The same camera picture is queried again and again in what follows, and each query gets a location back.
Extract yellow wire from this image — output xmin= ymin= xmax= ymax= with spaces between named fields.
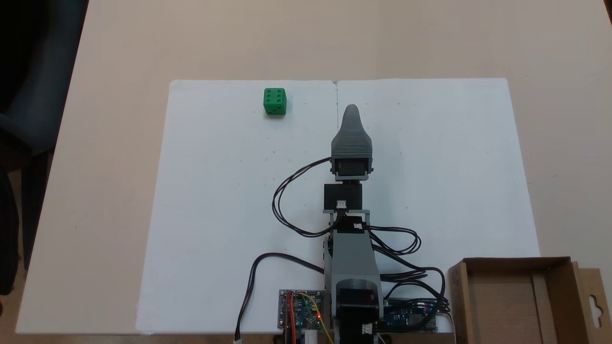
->
xmin=298 ymin=292 xmax=335 ymax=344

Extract brown cardboard box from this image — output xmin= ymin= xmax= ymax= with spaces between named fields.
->
xmin=448 ymin=257 xmax=612 ymax=344

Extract circuit board with coloured wires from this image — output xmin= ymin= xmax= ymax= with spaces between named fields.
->
xmin=278 ymin=289 xmax=328 ymax=331

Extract white paper sheet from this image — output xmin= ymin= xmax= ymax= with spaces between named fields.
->
xmin=335 ymin=78 xmax=541 ymax=333
xmin=136 ymin=79 xmax=339 ymax=335

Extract black cable with white plug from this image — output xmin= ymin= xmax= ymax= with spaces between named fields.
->
xmin=234 ymin=253 xmax=327 ymax=343

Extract black wrist motor cable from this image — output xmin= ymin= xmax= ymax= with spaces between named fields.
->
xmin=367 ymin=225 xmax=422 ymax=256

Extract dark chair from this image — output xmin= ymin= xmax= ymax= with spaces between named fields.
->
xmin=0 ymin=0 xmax=89 ymax=297

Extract black elbow motor cable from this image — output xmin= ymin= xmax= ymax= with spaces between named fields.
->
xmin=375 ymin=246 xmax=451 ymax=331

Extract green dice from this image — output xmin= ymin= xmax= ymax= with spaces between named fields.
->
xmin=263 ymin=87 xmax=287 ymax=116

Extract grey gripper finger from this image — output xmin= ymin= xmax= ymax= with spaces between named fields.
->
xmin=331 ymin=104 xmax=373 ymax=159

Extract black gripper motor cable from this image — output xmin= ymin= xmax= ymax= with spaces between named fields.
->
xmin=272 ymin=158 xmax=346 ymax=238

